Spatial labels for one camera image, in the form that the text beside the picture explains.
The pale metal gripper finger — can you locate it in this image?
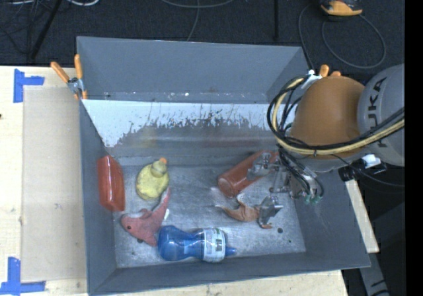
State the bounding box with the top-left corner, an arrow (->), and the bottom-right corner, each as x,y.
247,152 -> 282,181
257,196 -> 284,227

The orange toy animal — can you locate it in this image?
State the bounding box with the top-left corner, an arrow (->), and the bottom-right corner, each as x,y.
214,193 -> 274,230

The red-brown plastic bottle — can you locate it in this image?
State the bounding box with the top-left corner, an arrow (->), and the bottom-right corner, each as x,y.
216,149 -> 280,199

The blue plastic bottle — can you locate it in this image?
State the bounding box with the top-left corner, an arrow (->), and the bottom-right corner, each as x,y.
157,225 -> 239,264

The yellow toy duck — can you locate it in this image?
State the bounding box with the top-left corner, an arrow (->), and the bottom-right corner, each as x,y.
135,157 -> 171,202

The grey metal bin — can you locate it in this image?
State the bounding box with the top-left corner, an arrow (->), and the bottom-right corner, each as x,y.
75,36 -> 371,296

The pink toy fish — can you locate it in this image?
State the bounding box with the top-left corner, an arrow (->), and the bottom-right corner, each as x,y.
119,186 -> 172,248

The red-orange flat block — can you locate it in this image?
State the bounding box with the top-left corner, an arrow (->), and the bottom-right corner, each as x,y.
96,155 -> 127,213

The pale wood board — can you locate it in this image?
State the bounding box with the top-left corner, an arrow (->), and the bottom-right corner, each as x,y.
20,85 -> 88,284

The black cylinder on white bracket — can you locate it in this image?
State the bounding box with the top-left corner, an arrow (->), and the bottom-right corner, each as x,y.
338,153 -> 387,182

